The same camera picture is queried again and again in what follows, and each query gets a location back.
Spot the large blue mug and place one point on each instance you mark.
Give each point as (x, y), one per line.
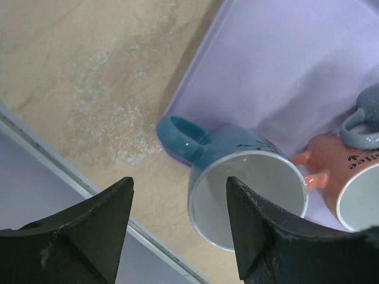
(220, 160)

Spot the teal blue cup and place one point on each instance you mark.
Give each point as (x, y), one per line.
(366, 113)

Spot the red handled white cup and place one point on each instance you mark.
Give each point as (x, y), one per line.
(347, 178)

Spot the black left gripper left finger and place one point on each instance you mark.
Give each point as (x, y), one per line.
(81, 244)

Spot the aluminium frame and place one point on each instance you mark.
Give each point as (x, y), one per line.
(43, 183)

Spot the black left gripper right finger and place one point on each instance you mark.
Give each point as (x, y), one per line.
(273, 245)

